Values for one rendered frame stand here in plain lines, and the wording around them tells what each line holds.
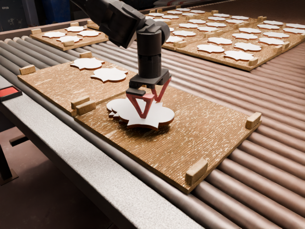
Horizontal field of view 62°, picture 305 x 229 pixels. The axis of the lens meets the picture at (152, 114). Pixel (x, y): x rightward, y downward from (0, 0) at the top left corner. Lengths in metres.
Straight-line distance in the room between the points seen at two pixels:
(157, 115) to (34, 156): 1.69
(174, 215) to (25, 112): 0.58
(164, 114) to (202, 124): 0.12
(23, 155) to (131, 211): 1.84
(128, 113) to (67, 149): 0.18
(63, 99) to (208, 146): 0.49
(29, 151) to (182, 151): 1.84
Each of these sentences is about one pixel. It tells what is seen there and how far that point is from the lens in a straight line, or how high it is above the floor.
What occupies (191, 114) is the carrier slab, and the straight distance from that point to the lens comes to 0.75.
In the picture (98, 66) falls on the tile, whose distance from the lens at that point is 1.10.
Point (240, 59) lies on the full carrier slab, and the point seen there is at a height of 0.94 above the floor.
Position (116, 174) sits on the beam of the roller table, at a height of 0.91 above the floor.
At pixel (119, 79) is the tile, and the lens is 0.95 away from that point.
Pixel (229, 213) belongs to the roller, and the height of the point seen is 0.91.
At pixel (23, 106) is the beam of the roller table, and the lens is 0.93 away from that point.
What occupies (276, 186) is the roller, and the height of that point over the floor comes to 0.92.
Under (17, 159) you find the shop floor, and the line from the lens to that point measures 2.27.
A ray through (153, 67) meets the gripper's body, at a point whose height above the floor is 1.10.
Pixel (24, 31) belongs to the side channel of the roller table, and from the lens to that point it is 1.87.
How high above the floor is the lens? 1.31
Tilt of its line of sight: 31 degrees down
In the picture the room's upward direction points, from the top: straight up
